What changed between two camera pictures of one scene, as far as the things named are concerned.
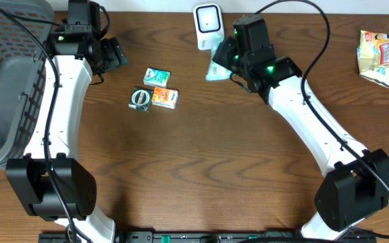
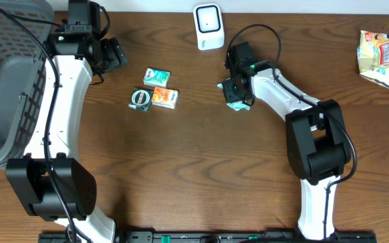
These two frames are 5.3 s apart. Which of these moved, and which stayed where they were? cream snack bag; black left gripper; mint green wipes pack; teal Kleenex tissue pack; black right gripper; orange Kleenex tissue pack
Moved: mint green wipes pack; black right gripper
Stayed: black left gripper; teal Kleenex tissue pack; cream snack bag; orange Kleenex tissue pack
